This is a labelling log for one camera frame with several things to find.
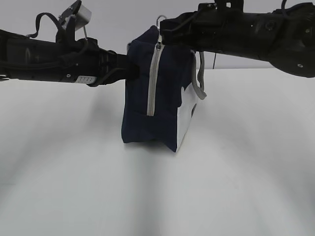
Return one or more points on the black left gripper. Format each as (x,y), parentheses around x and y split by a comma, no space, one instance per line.
(84,62)

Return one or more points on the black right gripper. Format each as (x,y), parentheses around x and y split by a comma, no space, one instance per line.
(215,27)

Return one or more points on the navy blue zipper bag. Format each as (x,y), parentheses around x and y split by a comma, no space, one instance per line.
(161,100)

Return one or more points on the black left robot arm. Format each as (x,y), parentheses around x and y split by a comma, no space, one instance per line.
(28,59)

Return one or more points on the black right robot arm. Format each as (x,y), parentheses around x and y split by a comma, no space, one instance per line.
(285,37)

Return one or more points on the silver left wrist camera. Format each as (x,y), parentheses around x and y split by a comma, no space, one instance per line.
(79,13)

